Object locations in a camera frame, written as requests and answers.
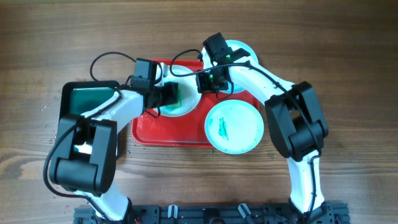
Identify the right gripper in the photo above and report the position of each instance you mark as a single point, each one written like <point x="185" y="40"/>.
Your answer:
<point x="201" y="86"/>

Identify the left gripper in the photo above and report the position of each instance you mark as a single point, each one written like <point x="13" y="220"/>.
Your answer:
<point x="170" y="99"/>

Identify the green yellow sponge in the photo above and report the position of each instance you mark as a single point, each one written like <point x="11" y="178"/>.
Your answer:
<point x="173" y="108"/>

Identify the white plate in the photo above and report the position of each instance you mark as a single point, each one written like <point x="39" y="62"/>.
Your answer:
<point x="187" y="88"/>

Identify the light blue plate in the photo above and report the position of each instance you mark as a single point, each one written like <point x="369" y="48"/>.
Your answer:
<point x="235" y="45"/>
<point x="234" y="127"/>

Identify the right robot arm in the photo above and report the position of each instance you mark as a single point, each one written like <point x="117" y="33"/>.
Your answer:
<point x="296" y="123"/>

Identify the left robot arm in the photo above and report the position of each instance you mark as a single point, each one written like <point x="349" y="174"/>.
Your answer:
<point x="82" y="161"/>

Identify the red plastic tray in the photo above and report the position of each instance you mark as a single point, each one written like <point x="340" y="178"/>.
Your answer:
<point x="183" y="131"/>

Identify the black water tray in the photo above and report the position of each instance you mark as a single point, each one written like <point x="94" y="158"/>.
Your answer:
<point x="80" y="97"/>

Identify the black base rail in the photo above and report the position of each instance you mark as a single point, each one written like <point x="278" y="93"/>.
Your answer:
<point x="243" y="213"/>

